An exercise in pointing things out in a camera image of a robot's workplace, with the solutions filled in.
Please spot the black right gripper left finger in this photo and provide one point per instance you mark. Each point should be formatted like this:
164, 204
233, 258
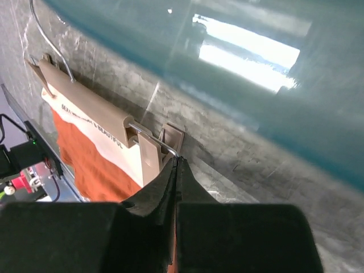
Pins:
135, 235

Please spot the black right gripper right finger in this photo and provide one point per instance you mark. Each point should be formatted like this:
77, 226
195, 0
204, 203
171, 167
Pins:
239, 237

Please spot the orange and cream underwear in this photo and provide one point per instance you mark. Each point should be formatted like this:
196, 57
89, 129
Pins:
96, 178

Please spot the beige clip hanger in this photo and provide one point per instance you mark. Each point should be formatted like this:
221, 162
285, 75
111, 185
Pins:
117, 136

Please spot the teal plastic laundry basket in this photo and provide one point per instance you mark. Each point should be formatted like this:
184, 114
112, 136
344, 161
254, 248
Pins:
290, 70

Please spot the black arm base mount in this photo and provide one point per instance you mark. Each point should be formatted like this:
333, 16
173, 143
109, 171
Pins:
35, 150

